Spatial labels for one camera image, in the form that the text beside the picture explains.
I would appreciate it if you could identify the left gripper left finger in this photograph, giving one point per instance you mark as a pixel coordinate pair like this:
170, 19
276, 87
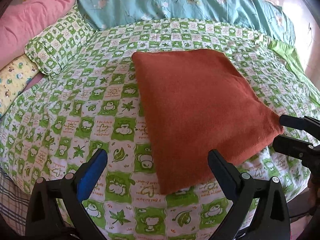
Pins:
55, 209

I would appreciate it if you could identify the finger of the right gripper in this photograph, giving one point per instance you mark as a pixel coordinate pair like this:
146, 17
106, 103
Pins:
302, 150
308, 124

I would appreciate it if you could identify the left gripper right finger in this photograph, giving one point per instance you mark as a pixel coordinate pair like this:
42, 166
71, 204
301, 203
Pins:
259, 209

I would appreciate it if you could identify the person's right hand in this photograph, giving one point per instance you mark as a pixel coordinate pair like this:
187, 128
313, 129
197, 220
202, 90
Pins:
313, 185

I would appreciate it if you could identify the plaid fabric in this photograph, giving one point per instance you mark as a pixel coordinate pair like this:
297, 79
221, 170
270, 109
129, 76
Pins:
14, 204

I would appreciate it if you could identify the teal floral quilt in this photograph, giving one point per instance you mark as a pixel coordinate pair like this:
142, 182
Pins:
259, 15

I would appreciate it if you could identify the yellow cartoon print pillow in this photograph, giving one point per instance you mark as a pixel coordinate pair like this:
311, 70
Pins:
14, 79

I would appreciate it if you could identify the green checkered pillow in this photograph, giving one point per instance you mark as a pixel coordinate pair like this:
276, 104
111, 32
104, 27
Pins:
54, 47

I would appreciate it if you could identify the pink blanket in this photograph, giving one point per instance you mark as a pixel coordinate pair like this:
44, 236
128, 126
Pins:
21, 22

